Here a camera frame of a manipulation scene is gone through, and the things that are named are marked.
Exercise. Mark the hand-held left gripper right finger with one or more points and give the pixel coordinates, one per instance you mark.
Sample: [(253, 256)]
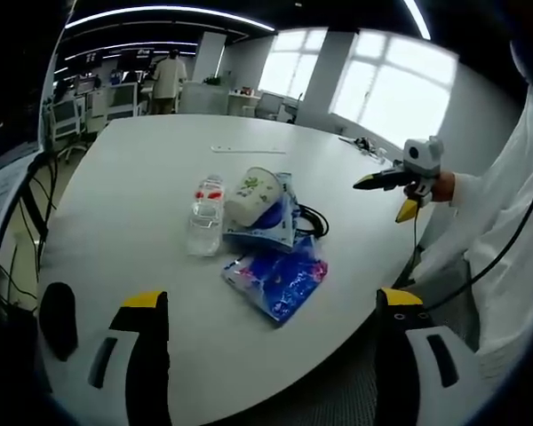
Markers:
[(419, 355)]

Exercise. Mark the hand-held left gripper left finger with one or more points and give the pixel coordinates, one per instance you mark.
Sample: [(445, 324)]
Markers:
[(135, 355)]

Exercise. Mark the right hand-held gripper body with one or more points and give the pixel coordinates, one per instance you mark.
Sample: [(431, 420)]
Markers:
[(422, 160)]

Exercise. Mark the pale blue snack bag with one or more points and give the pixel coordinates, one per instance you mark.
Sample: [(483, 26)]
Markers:
[(275, 222)]

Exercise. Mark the white cup with green print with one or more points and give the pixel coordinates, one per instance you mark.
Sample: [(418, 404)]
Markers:
[(253, 197)]

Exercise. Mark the dark blue snack packet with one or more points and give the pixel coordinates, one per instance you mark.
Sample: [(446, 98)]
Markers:
[(280, 279)]

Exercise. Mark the clear plastic water bottle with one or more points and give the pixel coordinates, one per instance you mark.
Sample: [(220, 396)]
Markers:
[(205, 217)]

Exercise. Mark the small clutter on table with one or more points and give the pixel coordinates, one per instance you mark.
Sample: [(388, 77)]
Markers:
[(365, 144)]

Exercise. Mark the person's right hand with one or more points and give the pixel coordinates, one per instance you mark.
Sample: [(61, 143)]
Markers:
[(444, 188)]

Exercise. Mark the black object on table edge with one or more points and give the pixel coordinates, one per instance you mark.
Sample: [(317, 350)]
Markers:
[(58, 319)]

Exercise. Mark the person's white garment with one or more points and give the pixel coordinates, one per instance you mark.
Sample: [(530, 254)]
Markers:
[(506, 284)]

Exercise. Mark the white office chair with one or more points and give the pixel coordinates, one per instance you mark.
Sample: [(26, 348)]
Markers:
[(270, 104), (66, 117)]

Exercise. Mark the white strip on table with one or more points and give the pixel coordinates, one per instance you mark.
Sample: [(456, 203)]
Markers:
[(248, 149)]

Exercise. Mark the white table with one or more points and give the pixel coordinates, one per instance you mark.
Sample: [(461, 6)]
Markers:
[(160, 186)]

